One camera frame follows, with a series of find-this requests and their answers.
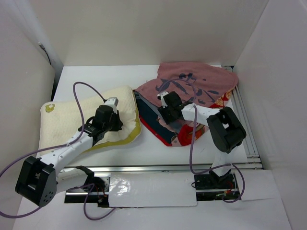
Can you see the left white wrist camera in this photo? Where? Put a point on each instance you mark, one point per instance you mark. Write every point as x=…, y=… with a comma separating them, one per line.
x=112, y=102

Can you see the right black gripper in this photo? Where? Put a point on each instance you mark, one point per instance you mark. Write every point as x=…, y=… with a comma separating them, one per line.
x=163, y=111

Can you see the cream yellow pillow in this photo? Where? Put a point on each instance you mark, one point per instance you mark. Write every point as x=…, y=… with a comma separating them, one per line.
x=59, y=121

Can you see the white cover plate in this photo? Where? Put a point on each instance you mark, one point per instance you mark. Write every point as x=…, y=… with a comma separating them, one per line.
x=163, y=189

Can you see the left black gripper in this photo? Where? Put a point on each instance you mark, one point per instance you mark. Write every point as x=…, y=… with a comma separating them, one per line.
x=118, y=122

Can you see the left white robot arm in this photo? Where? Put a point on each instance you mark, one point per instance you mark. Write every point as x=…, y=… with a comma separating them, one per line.
x=41, y=178

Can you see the pink red patterned pillowcase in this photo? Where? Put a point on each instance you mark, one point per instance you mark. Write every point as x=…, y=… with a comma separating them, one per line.
x=196, y=82

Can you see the aluminium side rail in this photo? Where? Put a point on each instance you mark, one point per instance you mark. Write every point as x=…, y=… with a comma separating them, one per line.
x=247, y=155

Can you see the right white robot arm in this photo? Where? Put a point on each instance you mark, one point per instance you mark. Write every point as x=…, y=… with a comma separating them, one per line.
x=225, y=128

